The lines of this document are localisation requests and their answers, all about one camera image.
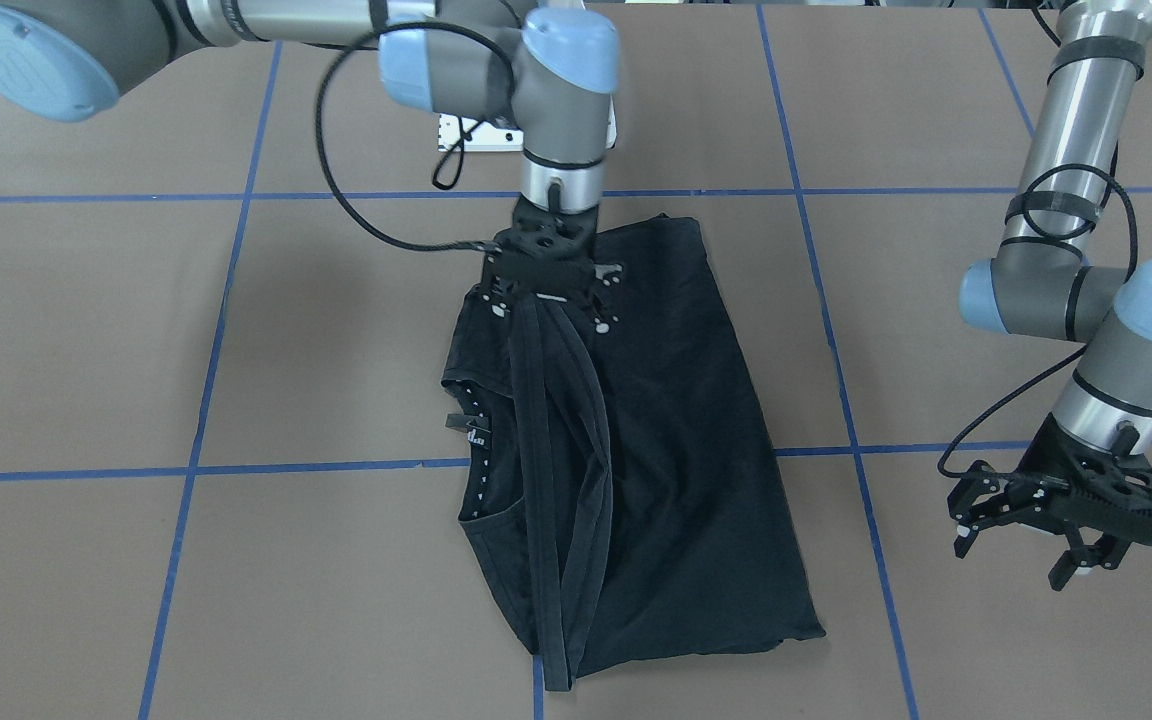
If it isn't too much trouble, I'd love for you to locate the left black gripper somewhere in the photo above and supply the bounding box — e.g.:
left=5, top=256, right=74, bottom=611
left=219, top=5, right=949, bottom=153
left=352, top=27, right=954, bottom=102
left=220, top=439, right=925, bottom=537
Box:
left=946, top=416, right=1152, bottom=591

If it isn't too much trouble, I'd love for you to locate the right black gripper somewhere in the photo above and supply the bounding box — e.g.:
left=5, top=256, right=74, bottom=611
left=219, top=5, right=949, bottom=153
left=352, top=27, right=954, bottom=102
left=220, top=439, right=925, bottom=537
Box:
left=482, top=195, right=626, bottom=334

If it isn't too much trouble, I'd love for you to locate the black graphic t-shirt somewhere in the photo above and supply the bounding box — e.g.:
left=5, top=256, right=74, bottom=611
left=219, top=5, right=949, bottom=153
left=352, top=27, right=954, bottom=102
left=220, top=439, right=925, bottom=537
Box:
left=442, top=215, right=826, bottom=692

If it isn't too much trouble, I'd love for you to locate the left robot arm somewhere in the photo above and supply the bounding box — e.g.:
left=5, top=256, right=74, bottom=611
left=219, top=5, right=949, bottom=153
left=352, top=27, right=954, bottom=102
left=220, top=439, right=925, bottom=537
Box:
left=938, top=1, right=1152, bottom=591

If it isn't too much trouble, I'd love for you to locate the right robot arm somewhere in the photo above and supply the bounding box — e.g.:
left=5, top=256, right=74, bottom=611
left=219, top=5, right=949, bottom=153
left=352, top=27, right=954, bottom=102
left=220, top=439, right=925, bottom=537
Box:
left=0, top=1, right=623, bottom=333

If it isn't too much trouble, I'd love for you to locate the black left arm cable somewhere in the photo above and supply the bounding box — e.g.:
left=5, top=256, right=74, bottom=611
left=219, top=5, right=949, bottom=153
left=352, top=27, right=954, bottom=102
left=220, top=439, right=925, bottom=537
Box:
left=938, top=165, right=1139, bottom=482

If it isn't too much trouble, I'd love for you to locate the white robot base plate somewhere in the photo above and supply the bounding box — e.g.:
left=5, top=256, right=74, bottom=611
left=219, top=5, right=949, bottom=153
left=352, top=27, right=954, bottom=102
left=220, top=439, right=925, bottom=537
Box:
left=435, top=114, right=525, bottom=152

